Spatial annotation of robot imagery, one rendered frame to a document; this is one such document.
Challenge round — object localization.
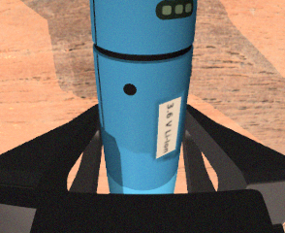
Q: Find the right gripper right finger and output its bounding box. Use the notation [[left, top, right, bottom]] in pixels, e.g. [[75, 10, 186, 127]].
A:
[[182, 104, 285, 226]]

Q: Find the blue screwdriver barrel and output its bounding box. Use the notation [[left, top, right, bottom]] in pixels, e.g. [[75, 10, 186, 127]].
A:
[[89, 0, 198, 194]]

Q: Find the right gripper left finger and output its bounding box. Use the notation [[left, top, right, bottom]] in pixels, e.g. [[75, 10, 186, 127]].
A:
[[0, 104, 103, 193]]

